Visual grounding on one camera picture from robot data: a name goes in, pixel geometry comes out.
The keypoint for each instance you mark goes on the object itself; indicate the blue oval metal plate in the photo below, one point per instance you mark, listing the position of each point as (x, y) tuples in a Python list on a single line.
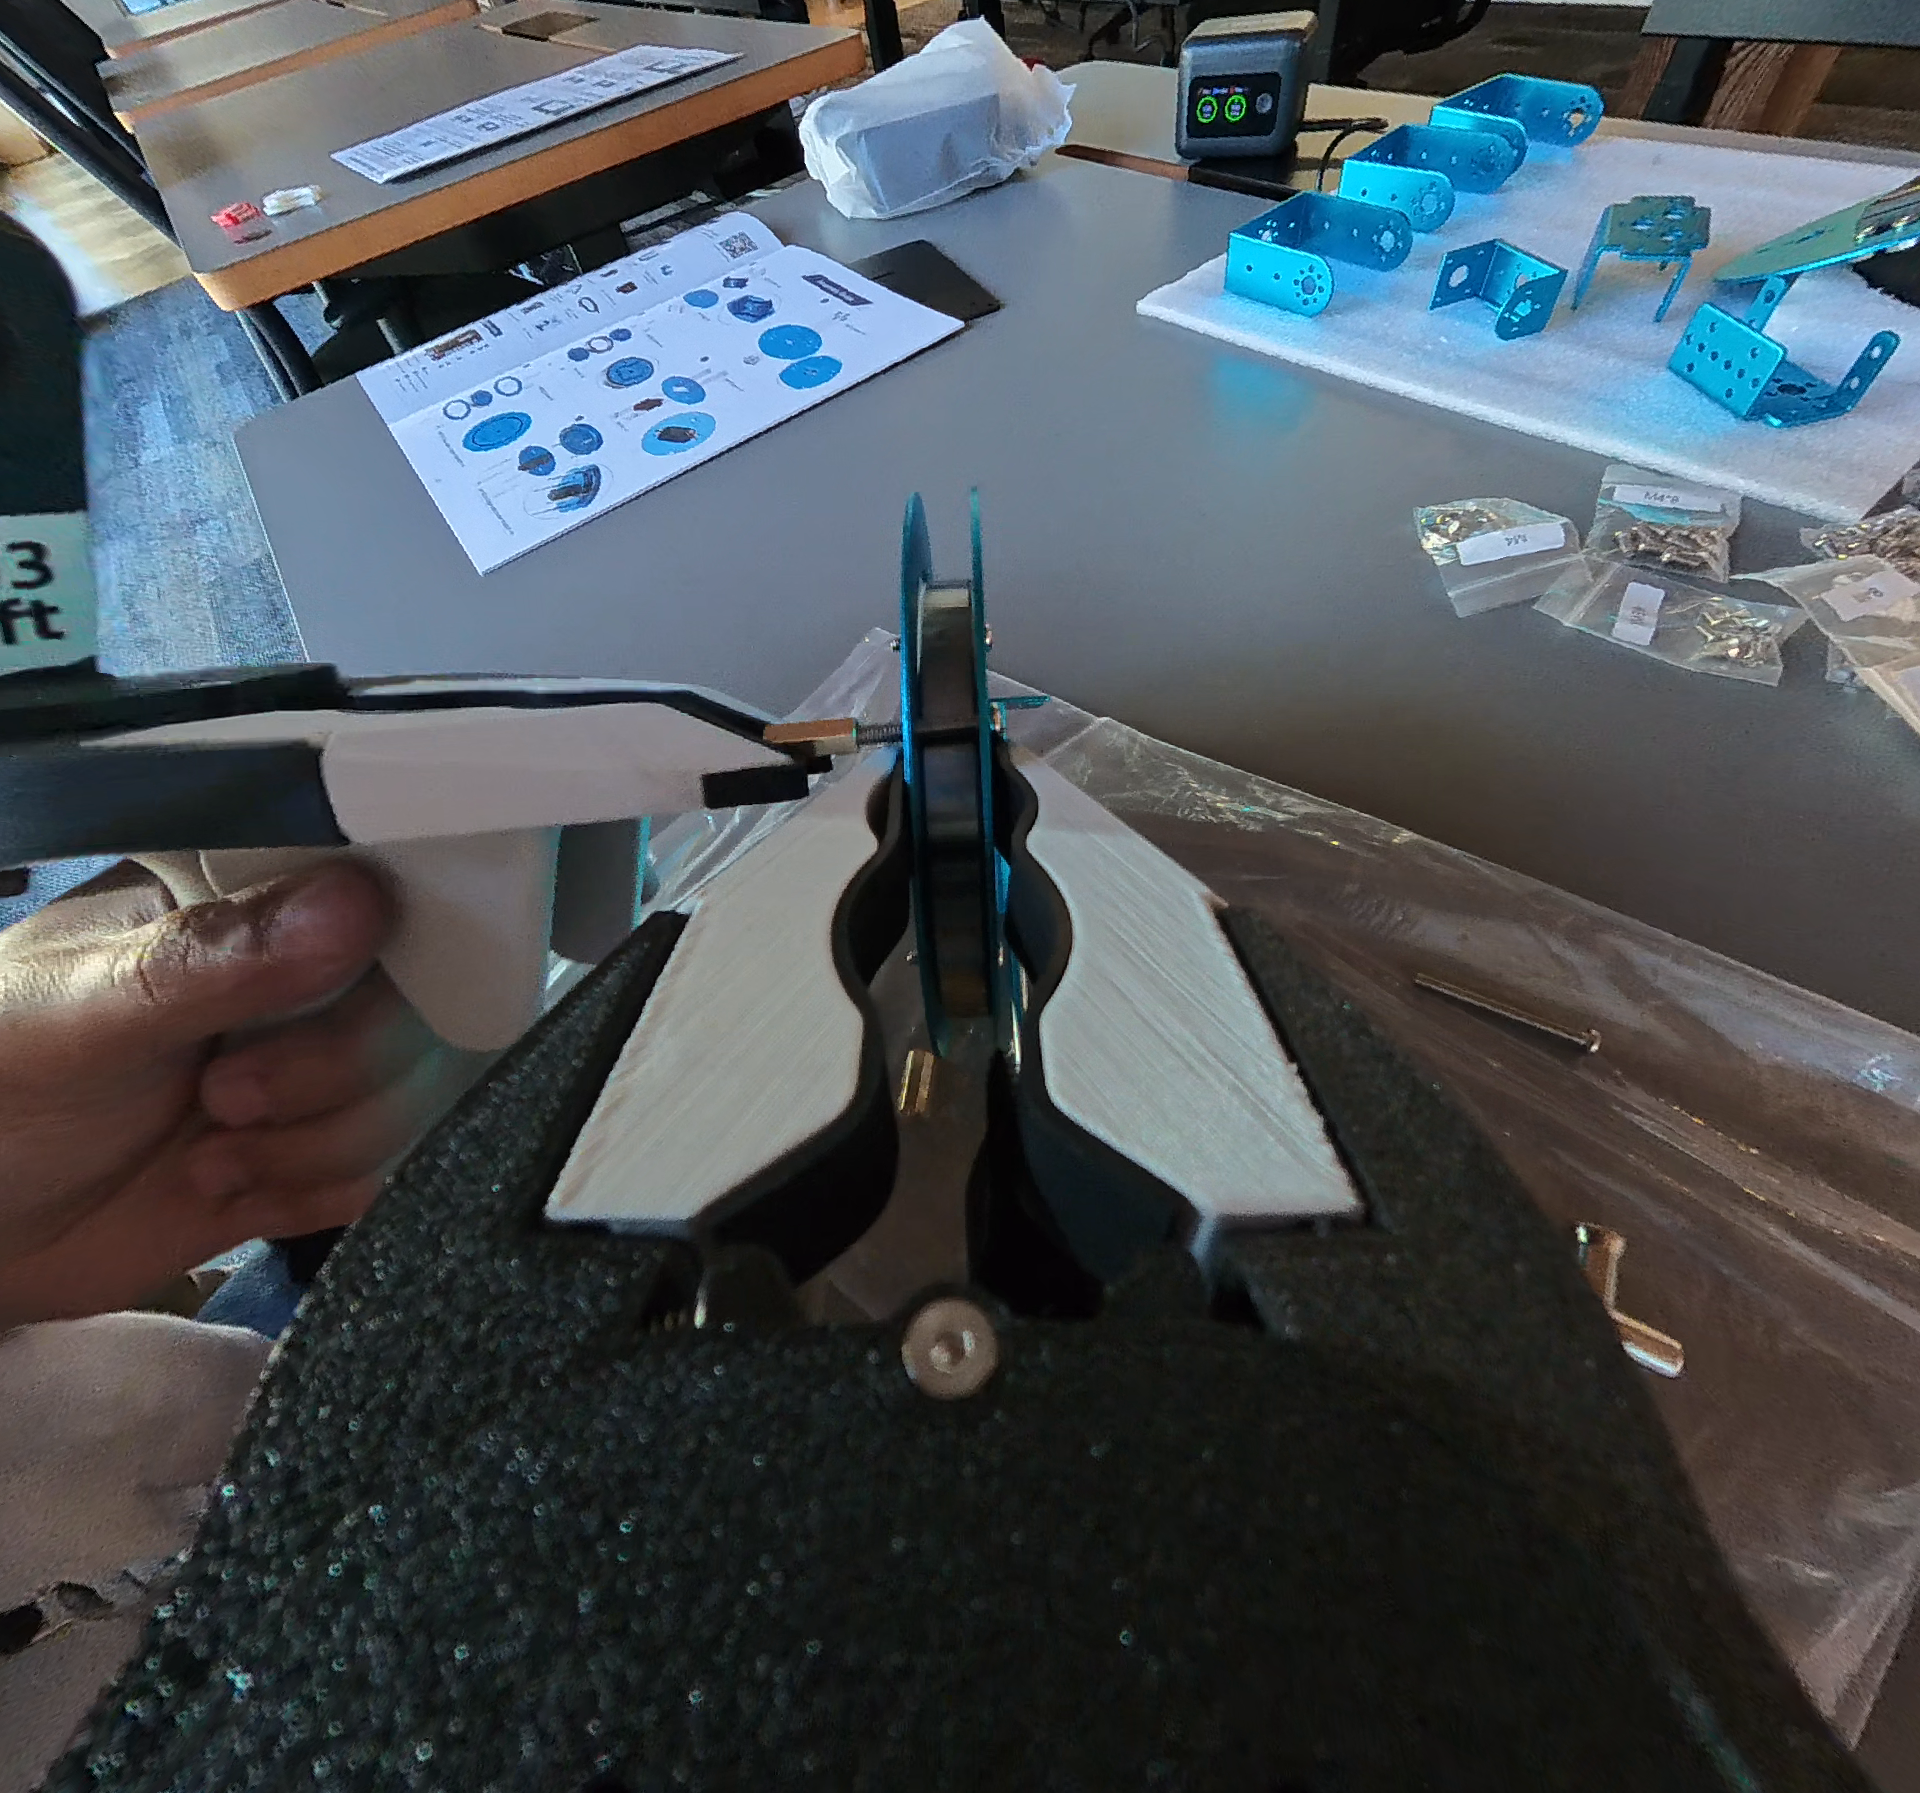
[(1830, 241)]

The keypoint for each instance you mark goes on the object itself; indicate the dark device with green display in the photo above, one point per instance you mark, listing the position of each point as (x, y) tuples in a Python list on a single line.
[(1259, 37)]

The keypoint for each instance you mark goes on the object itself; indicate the white foam sheet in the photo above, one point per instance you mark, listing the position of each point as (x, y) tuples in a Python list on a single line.
[(1351, 353)]

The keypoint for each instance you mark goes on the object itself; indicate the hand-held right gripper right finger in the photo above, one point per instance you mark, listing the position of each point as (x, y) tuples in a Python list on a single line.
[(1184, 1059)]

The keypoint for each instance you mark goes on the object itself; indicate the black servo motor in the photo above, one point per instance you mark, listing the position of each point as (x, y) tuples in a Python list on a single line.
[(1898, 281)]

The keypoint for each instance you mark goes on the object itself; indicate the person's left hand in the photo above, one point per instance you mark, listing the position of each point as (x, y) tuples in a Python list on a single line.
[(150, 1072)]

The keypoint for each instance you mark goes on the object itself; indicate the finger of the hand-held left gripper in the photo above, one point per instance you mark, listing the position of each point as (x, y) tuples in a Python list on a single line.
[(494, 773), (719, 715)]

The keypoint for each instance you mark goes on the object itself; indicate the pile of small screw bags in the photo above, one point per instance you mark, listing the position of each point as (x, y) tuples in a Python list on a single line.
[(1500, 540)]

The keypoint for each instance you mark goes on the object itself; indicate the black flat plate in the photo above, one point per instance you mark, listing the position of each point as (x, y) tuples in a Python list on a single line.
[(945, 279)]

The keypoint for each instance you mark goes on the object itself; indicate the large clear plastic bag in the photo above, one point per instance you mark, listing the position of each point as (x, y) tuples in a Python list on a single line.
[(1500, 924)]

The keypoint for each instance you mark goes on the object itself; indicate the teal multi-hole metal bracket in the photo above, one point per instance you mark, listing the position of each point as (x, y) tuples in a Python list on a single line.
[(1642, 234)]

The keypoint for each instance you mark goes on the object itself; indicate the blue U-shaped servo bracket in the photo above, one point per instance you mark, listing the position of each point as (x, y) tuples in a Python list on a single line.
[(1290, 241), (1409, 167), (1516, 106)]

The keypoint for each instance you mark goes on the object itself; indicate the small blue angle bracket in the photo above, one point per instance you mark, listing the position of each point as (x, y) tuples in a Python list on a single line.
[(1484, 279)]

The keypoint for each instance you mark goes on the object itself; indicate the brass standoff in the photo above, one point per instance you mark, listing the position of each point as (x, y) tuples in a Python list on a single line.
[(803, 738), (919, 1085)]

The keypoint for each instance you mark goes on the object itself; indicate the small red part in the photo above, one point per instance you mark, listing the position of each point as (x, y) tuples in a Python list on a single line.
[(237, 215)]

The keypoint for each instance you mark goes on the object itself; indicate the white wrapped grey bundle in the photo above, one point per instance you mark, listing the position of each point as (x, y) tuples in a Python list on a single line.
[(930, 144)]

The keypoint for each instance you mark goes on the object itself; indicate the blue round turntable base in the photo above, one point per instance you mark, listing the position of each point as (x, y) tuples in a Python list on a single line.
[(945, 773)]

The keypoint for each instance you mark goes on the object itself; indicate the black office chair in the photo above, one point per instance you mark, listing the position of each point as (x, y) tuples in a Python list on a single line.
[(89, 174)]

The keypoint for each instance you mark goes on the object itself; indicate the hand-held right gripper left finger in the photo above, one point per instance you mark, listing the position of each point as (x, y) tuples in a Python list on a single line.
[(719, 1059)]

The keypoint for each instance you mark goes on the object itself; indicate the printed paper sheet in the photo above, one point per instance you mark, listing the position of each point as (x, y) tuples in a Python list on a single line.
[(540, 106)]

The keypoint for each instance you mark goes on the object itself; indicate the small white part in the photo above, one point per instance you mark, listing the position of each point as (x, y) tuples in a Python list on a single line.
[(293, 197)]

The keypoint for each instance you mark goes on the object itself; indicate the wide blue perforated bracket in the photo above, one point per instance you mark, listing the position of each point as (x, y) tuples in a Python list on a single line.
[(1725, 353)]

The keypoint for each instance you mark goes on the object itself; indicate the long silver bolt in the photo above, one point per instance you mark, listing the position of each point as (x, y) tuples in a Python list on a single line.
[(1506, 1012)]

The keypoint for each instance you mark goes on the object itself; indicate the open instruction booklet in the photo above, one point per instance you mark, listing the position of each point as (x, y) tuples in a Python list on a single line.
[(450, 397)]

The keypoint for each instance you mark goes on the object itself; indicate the brass cross standoffs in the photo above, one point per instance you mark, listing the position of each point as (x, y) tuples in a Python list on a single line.
[(1628, 1314)]

